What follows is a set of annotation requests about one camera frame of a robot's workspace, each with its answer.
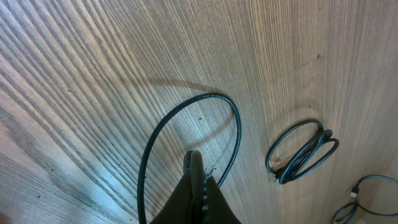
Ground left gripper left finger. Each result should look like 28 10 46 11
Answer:
151 174 192 224

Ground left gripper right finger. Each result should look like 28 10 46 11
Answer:
203 174 241 224

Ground black USB cable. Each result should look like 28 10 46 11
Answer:
330 174 398 224
137 92 243 224
265 119 340 187

